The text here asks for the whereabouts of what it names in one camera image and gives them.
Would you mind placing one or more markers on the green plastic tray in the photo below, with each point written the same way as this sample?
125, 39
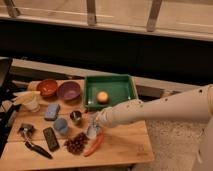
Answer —
120, 88

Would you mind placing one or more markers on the black handled peeler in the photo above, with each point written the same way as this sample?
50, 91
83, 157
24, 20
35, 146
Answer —
38, 149

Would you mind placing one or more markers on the orange carrot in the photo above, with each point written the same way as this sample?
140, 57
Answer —
93, 147

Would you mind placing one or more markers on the purple bowl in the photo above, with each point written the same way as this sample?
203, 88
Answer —
68, 90

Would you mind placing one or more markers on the light blue towel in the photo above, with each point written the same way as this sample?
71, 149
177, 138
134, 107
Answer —
90, 132

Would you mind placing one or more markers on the orange fruit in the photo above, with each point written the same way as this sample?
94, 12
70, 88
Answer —
102, 97

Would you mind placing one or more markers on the yellow banana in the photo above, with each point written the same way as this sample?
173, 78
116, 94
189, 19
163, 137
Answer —
21, 97

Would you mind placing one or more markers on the brown grape bunch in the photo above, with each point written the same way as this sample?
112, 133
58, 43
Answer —
77, 144

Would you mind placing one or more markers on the black equipment at left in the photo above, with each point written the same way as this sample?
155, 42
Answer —
7, 88

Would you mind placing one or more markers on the blue sponge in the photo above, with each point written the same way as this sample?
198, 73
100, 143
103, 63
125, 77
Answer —
52, 112

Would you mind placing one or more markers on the red bowl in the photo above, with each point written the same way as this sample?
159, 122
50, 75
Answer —
47, 88

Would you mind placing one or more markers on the blue plastic cup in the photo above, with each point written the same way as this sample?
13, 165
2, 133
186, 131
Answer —
61, 125

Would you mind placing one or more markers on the small metal cup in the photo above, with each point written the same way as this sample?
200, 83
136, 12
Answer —
76, 117

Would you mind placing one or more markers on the black remote control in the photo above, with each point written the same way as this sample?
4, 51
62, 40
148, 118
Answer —
51, 139

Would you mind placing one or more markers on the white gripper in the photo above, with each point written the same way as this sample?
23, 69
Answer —
100, 120

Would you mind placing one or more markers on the wooden round block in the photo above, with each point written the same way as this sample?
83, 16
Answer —
32, 85

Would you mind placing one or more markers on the white cup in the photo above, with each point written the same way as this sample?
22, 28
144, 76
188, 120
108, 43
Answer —
32, 104

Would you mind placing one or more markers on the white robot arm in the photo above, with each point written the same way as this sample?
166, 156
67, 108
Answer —
193, 105

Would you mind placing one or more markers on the metal can opener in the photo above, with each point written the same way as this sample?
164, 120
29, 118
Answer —
26, 131

